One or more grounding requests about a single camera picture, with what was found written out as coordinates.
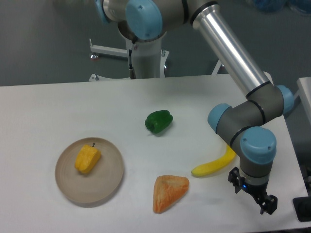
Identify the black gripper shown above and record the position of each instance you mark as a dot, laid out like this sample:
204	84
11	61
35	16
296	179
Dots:
256	187

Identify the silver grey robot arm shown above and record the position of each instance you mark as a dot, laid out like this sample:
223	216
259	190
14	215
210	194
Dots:
241	127

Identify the green bell pepper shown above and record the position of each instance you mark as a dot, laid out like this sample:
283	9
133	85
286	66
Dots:
158	121

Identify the beige round plate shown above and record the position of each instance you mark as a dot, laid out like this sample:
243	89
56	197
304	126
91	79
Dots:
97	186

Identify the yellow pepper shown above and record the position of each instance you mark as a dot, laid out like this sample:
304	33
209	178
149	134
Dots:
87	158

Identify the yellow banana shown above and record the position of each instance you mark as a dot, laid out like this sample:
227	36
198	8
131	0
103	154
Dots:
216	165

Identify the black device at table edge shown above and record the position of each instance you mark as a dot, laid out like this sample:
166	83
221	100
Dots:
302	206

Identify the orange triangular bread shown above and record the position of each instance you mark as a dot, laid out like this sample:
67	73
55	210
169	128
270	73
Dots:
168	189

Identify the white side table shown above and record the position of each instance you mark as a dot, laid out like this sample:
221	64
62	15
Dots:
304	86

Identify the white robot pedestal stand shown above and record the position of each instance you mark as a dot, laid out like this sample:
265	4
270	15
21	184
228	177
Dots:
146	59

